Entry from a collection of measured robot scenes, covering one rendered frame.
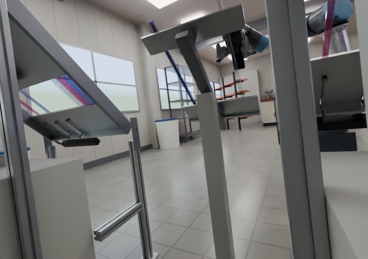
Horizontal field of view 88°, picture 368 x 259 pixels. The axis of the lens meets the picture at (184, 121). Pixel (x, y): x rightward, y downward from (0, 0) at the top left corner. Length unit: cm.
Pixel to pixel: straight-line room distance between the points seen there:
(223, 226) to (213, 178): 18
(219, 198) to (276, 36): 60
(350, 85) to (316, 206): 54
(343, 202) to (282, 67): 16
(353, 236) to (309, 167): 8
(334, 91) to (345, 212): 56
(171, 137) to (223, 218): 392
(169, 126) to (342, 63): 411
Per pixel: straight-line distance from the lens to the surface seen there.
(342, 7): 122
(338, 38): 120
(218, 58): 75
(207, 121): 69
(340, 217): 25
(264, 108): 768
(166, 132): 459
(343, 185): 33
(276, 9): 29
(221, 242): 84
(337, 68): 72
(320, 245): 32
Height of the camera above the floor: 73
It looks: 1 degrees down
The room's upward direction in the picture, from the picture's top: 7 degrees counter-clockwise
